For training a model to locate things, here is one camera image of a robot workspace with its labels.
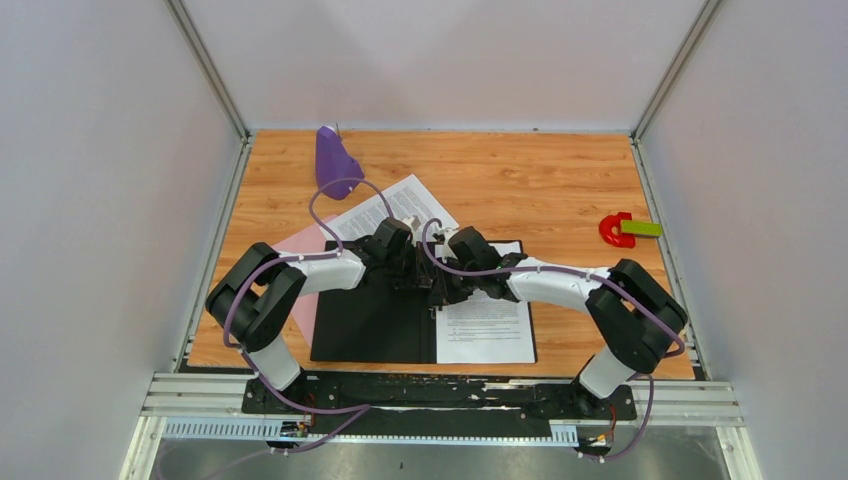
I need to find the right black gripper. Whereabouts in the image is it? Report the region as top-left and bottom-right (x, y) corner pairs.
(428, 256), (481, 308)

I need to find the printed white paper sheet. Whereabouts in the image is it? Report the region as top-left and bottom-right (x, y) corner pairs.
(435, 241), (537, 366)

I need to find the red folder with black inside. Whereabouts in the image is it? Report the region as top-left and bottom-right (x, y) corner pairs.
(310, 240), (440, 364)

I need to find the pink clipboard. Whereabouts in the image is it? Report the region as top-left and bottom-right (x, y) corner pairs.
(273, 223), (325, 347)

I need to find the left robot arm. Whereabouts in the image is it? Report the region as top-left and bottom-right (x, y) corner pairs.
(205, 216), (430, 413)

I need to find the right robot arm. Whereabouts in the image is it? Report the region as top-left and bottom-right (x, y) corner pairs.
(422, 219), (688, 418)

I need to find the purple plastic stand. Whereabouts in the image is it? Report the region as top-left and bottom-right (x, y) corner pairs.
(314, 126), (365, 200)

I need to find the red magnet shaped toy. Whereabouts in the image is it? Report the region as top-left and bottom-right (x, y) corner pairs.
(598, 212), (636, 249)

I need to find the green rectangular block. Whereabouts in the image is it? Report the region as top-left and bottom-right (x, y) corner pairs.
(620, 219), (664, 238)

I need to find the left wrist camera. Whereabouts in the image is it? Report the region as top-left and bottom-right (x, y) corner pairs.
(401, 215), (423, 244)

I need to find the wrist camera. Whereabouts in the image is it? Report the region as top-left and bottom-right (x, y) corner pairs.
(401, 215), (423, 244)
(431, 227), (459, 248)

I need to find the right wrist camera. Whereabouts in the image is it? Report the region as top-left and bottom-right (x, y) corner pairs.
(431, 227), (459, 248)

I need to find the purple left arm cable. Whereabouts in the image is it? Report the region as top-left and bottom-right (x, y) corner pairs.
(221, 176), (395, 458)

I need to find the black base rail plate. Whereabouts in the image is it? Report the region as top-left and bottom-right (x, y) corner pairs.
(241, 371), (637, 438)

